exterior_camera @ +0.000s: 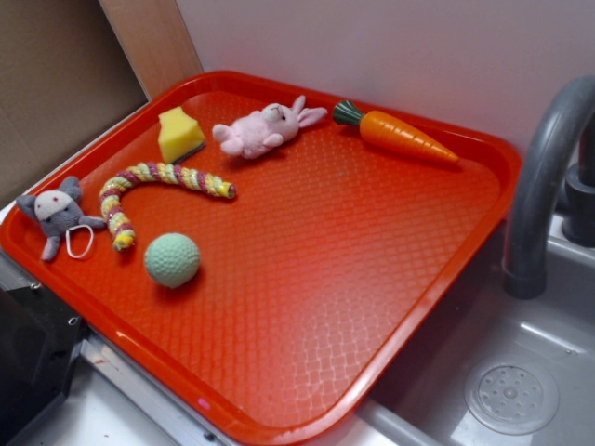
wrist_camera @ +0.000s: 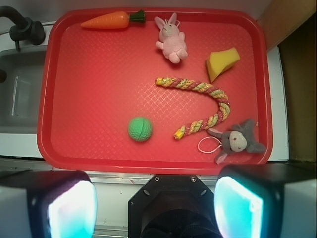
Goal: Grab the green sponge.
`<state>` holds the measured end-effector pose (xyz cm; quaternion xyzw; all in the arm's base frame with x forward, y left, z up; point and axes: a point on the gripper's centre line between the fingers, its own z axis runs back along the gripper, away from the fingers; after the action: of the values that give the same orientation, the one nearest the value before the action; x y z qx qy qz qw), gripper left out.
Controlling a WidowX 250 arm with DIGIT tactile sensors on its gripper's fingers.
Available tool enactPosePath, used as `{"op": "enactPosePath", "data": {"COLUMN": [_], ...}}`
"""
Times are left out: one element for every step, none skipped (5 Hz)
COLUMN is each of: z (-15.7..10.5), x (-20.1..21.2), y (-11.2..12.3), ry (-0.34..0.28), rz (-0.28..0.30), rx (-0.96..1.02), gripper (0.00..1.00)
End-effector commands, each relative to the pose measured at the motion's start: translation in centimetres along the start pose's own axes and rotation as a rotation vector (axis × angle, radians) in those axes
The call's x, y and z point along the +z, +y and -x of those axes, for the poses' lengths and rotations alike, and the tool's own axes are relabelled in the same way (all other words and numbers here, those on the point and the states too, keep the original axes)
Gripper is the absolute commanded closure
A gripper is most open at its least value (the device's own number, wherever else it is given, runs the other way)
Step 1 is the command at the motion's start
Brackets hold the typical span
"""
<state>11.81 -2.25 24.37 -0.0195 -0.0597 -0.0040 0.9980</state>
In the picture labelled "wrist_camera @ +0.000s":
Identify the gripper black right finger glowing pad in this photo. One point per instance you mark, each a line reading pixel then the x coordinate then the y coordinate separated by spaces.
pixel 273 200

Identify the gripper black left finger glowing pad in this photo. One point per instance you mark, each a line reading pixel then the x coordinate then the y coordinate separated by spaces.
pixel 47 204

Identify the yellow sponge wedge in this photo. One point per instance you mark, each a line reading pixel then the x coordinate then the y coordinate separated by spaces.
pixel 219 62

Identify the grey plush donkey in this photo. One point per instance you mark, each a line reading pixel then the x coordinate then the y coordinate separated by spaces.
pixel 238 139

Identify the grey sink basin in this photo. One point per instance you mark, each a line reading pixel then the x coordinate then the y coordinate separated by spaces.
pixel 21 90

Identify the green textured ball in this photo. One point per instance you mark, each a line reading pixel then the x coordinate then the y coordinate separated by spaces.
pixel 140 129

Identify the red plastic tray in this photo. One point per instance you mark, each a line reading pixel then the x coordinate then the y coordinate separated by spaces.
pixel 96 81

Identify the black faucet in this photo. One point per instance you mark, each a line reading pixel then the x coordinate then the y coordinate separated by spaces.
pixel 24 28

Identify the pink plush bunny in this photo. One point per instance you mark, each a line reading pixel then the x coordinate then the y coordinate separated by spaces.
pixel 171 39

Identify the orange toy carrot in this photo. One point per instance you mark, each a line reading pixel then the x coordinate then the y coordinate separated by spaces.
pixel 115 20

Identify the multicolour twisted rope toy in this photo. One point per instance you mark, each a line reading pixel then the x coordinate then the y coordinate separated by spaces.
pixel 193 106

